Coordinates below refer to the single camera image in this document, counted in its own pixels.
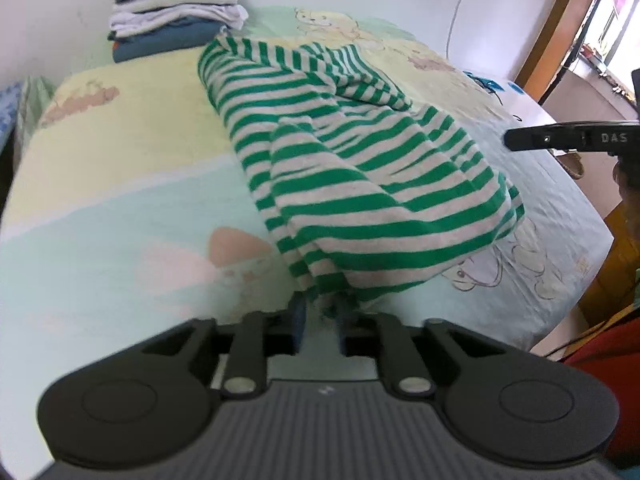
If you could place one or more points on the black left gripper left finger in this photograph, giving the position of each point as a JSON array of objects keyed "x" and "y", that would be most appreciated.
[{"x": 250, "y": 343}]

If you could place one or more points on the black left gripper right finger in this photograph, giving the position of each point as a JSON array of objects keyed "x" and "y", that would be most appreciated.
[{"x": 384, "y": 339}]

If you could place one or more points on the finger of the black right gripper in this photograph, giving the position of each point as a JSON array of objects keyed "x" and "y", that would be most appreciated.
[{"x": 557, "y": 136}]

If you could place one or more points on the green white striped garment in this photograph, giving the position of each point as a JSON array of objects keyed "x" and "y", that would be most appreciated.
[{"x": 361, "y": 191}]

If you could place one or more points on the blue white patterned mat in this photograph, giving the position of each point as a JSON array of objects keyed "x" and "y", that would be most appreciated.
[{"x": 493, "y": 85}]

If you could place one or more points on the pastel cartoon bed sheet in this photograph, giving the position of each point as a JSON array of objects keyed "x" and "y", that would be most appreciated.
[{"x": 130, "y": 212}]

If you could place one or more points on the person in red clothing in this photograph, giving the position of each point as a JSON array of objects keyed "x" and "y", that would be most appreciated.
[{"x": 612, "y": 354}]

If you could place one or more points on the blue folded garment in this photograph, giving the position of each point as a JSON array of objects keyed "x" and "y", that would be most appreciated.
[{"x": 185, "y": 33}]

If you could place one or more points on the lilac white folded garment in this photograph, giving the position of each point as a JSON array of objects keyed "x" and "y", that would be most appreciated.
[{"x": 128, "y": 24}]

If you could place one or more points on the wooden door frame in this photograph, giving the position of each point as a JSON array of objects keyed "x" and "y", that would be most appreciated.
[{"x": 552, "y": 44}]

